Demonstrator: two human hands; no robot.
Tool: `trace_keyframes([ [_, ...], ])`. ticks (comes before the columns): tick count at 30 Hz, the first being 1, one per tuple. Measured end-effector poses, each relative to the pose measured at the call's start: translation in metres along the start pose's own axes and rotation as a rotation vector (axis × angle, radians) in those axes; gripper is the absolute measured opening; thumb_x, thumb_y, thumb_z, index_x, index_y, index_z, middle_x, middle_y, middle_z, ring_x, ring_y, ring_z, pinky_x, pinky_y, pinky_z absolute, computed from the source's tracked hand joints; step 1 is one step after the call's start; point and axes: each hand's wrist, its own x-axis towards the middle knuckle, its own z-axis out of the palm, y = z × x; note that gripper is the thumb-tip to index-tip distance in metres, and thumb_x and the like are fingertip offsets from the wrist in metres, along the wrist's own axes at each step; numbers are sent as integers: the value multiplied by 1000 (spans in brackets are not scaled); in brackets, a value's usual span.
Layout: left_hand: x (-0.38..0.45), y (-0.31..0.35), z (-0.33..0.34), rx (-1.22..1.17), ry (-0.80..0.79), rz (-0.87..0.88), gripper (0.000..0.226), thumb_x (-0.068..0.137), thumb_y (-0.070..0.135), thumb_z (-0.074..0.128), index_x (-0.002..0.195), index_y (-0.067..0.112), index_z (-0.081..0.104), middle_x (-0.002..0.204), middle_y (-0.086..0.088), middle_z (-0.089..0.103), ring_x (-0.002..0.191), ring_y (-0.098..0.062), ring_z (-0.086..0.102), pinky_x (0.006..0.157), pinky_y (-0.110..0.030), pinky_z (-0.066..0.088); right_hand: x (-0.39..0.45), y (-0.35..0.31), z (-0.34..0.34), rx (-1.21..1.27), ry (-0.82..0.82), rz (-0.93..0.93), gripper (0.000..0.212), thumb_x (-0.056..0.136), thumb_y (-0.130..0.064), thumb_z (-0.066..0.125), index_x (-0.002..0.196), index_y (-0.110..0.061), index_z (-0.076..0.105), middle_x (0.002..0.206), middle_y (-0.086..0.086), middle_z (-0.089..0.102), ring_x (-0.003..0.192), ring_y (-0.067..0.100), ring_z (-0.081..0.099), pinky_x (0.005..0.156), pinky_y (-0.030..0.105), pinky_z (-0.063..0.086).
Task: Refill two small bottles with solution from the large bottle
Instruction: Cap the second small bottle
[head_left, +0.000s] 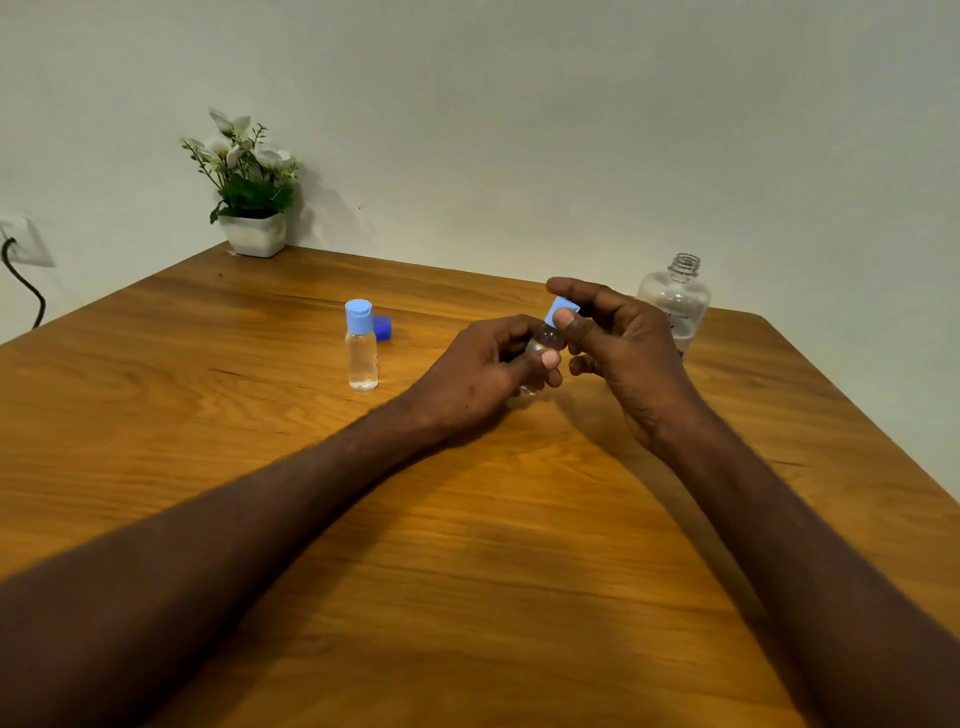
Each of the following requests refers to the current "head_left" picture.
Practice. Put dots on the large clear open bottle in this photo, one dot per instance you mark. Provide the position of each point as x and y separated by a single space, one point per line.
679 300

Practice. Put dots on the white flower plant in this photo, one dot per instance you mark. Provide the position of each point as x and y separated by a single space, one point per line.
244 169

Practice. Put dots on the person's right hand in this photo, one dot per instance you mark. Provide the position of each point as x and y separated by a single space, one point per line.
626 352

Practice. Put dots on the light blue flip cap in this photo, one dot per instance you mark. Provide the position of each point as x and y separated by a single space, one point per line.
561 309

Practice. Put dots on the white wall socket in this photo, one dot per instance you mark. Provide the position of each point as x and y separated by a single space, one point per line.
26 241

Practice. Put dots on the person's right thumb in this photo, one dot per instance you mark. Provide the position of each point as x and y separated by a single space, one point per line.
576 330

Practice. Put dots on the person's left forearm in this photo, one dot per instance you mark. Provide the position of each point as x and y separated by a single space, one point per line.
195 555

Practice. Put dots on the person's left hand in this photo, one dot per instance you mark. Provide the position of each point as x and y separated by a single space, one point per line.
469 379

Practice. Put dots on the small clear bottle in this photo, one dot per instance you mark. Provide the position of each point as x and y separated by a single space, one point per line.
541 346

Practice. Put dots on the person's left thumb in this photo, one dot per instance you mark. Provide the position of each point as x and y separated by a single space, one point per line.
536 366

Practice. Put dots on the dark blue screw cap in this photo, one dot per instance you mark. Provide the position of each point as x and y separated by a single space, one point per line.
382 328

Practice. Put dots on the small bottle with blue cap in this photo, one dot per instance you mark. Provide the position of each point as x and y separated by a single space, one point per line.
361 349

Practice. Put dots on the person's right forearm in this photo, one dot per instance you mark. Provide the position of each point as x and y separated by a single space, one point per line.
802 577

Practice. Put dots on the white square plant pot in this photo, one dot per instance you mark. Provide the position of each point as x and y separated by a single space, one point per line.
255 234

